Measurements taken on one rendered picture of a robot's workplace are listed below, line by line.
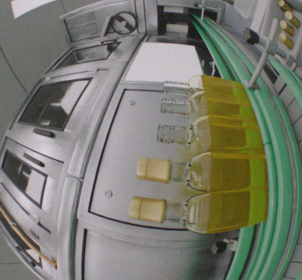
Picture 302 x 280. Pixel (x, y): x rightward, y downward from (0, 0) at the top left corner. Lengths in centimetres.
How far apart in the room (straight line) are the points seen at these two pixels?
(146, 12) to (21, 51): 143
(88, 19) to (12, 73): 101
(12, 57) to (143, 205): 175
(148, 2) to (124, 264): 130
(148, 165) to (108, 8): 113
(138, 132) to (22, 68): 164
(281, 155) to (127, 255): 39
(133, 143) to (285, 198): 35
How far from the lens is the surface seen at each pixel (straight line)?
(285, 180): 21
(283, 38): 45
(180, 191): 32
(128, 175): 32
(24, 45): 186
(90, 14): 126
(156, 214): 17
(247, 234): 29
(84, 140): 41
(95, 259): 44
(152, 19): 108
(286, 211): 22
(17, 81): 175
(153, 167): 17
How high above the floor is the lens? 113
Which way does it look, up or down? 7 degrees up
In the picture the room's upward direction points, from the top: 84 degrees counter-clockwise
